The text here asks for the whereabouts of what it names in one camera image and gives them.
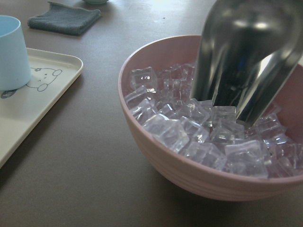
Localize steel ice scoop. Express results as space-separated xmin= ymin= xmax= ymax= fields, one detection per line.
xmin=191 ymin=0 xmax=303 ymax=126

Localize pink bowl of ice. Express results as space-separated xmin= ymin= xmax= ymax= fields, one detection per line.
xmin=118 ymin=35 xmax=303 ymax=201

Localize light blue cup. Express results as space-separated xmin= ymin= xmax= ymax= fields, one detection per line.
xmin=0 ymin=15 xmax=31 ymax=91

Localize cream serving tray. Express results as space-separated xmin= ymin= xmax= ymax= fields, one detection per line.
xmin=0 ymin=48 xmax=83 ymax=165

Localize green ceramic bowl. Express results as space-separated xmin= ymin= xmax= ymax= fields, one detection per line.
xmin=83 ymin=0 xmax=108 ymax=5

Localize folded grey cloth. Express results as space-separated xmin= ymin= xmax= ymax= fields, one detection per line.
xmin=27 ymin=1 xmax=101 ymax=36

